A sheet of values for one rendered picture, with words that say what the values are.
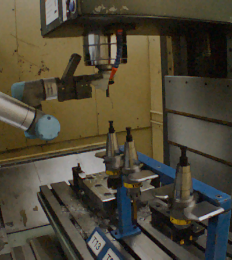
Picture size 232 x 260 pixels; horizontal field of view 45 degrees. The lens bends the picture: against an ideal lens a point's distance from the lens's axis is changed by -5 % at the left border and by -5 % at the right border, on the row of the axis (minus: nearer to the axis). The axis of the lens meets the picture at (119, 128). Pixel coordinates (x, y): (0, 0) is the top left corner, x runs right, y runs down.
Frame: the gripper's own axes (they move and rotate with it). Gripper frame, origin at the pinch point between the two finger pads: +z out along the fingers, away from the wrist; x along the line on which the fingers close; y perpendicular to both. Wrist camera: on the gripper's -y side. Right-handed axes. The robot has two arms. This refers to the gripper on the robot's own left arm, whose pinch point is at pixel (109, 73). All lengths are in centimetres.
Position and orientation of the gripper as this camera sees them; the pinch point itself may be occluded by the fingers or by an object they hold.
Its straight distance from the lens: 106.8
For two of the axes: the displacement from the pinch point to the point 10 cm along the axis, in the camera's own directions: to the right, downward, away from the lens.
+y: 1.0, 9.6, 2.4
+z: 9.1, -1.9, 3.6
